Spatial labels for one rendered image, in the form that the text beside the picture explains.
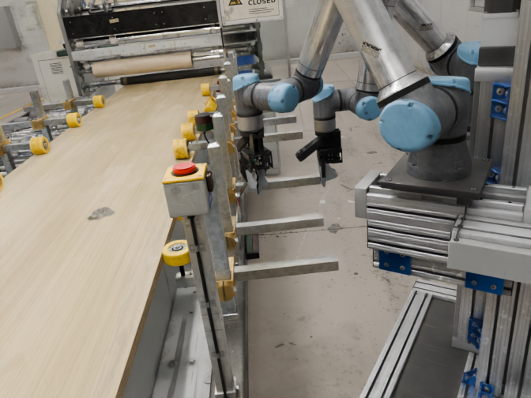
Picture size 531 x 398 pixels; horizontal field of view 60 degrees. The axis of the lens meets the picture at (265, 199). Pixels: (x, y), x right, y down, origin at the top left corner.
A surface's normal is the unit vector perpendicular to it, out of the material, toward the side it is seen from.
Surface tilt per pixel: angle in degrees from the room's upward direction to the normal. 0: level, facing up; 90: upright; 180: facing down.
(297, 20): 90
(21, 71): 90
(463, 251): 90
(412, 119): 97
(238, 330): 0
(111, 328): 0
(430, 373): 0
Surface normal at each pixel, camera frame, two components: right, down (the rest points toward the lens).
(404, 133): -0.58, 0.49
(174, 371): -0.11, -0.91
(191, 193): 0.04, 0.41
